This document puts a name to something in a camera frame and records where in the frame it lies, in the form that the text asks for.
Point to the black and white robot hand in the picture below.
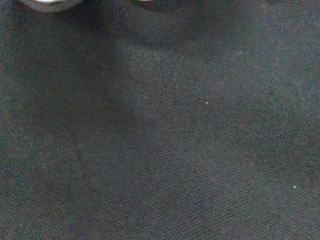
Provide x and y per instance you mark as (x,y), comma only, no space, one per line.
(52,5)

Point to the black cloth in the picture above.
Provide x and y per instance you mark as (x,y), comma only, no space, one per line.
(160,140)

